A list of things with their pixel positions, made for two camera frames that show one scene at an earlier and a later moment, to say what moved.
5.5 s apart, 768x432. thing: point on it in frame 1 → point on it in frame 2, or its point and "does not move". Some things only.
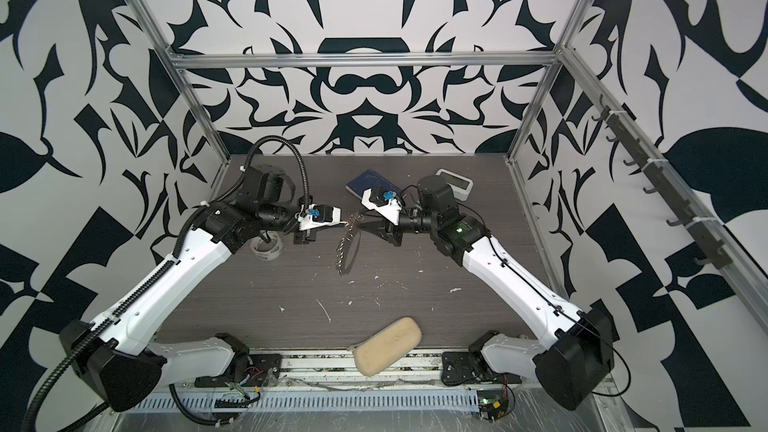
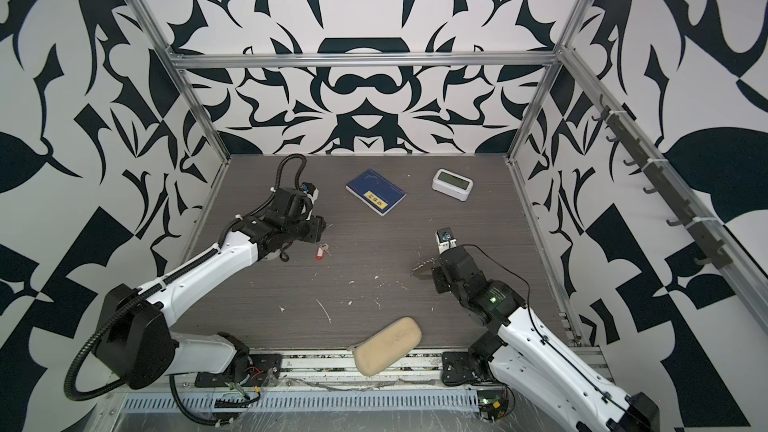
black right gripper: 386,231 → 440,283
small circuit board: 492,403 does not move
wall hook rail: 714,253 does not move
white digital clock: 462,187 does not move
